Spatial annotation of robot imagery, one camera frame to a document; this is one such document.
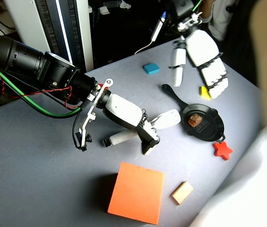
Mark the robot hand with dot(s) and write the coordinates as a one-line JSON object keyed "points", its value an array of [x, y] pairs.
{"points": [[124, 111], [202, 47]]}

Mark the brown food piece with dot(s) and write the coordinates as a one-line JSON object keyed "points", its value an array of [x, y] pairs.
{"points": [[194, 120]]}

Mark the black cast iron skillet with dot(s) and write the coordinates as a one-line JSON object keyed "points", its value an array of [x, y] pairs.
{"points": [[209, 132]]}

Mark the person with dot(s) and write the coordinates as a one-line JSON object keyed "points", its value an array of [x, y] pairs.
{"points": [[221, 19]]}

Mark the yellow block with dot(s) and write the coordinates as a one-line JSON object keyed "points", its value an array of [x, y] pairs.
{"points": [[204, 93]]}

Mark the blue block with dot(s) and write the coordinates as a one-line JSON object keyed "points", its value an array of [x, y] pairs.
{"points": [[151, 68]]}

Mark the large orange block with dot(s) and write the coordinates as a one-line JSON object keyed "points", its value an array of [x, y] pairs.
{"points": [[136, 196]]}

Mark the small white plastic clip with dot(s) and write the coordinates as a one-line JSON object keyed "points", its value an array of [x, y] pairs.
{"points": [[103, 10], [125, 4]]}

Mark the grey table cloth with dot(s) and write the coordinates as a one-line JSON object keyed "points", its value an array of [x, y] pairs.
{"points": [[53, 177]]}

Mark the beige wooden block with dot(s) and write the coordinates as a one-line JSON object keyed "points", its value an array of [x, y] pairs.
{"points": [[182, 192]]}

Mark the red star block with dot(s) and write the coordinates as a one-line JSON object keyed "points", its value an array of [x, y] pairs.
{"points": [[221, 150]]}

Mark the white robot body column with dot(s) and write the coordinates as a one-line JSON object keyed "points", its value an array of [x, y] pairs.
{"points": [[29, 28]]}

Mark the white sheet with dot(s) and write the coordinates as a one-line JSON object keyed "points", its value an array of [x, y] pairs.
{"points": [[254, 189]]}

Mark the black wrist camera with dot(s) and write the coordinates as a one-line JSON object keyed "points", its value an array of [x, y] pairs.
{"points": [[82, 142]]}

